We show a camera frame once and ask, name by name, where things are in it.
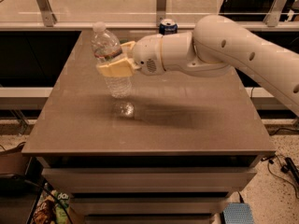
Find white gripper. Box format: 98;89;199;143
96;35;164;77

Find clear plastic water bottle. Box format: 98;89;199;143
92;21;132;99

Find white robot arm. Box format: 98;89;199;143
97;15;299;115

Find blue soda can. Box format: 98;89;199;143
159;19;178;35

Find grey drawer cabinet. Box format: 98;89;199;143
23;32;274;223

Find black office chair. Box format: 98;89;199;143
216;0;299;22

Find brown bag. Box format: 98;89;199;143
0;142;30;176

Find snack bags in bin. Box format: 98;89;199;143
30;190;70;224

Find blue perforated box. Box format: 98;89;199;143
222;203;254;224

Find middle metal railing post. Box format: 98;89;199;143
156;0;166;24

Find metal railing post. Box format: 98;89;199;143
156;0;166;24
36;0;57;27
263;0;287;27

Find left metal railing post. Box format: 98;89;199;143
36;0;57;27

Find right metal railing post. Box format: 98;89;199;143
263;0;287;27

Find black power cable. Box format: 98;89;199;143
261;154;299;201

